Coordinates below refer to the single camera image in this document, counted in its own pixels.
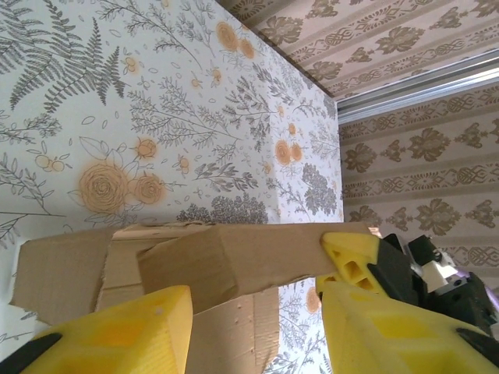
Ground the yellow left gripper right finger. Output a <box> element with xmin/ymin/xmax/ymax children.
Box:
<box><xmin>319</xmin><ymin>280</ymin><xmax>499</xmax><ymax>374</ymax></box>

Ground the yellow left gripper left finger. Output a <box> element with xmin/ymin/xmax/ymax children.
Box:
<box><xmin>0</xmin><ymin>284</ymin><xmax>194</xmax><ymax>374</ymax></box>

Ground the right upright aluminium post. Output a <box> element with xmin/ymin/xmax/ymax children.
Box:
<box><xmin>337</xmin><ymin>49</ymin><xmax>499</xmax><ymax>122</ymax></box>

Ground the brown cardboard box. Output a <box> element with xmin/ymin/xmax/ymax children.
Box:
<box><xmin>9</xmin><ymin>221</ymin><xmax>382</xmax><ymax>374</ymax></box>

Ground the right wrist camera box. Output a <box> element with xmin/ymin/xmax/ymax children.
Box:
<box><xmin>407</xmin><ymin>235</ymin><xmax>458</xmax><ymax>296</ymax></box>

